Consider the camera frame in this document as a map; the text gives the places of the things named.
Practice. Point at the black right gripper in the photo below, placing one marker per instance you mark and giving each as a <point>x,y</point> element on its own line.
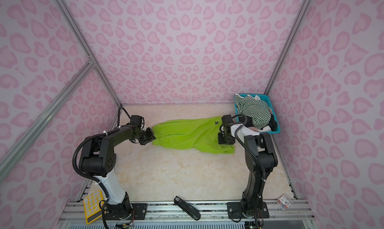
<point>228,142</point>

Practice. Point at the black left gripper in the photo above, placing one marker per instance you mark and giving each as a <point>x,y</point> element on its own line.
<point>152,138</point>

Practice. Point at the lime green shorts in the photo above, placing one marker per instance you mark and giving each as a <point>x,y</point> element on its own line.
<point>184,134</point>

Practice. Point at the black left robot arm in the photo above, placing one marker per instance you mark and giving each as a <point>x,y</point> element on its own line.
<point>98,159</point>

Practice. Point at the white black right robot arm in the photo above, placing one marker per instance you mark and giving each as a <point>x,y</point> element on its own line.
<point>261,159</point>

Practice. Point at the teal plastic laundry basket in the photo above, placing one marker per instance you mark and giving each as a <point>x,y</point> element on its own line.
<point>242,119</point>

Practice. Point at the green white striped shirt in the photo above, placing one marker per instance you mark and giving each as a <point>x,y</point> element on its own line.
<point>254,109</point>

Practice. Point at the black garment in basket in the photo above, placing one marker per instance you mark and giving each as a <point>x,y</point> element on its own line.
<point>271,126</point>

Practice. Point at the black stapler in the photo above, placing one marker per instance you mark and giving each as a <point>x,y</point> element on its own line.
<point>187,208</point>

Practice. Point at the small white red box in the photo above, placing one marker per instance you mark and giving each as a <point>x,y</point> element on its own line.
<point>284,202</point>

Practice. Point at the yellow calculator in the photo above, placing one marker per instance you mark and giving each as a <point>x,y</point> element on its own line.
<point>92,208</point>

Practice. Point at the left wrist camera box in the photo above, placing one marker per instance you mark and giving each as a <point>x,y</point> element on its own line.
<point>137,121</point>

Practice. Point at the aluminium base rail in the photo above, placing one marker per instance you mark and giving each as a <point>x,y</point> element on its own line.
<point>217,211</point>

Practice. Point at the aluminium frame corner post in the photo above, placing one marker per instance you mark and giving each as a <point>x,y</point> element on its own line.
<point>19,149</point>

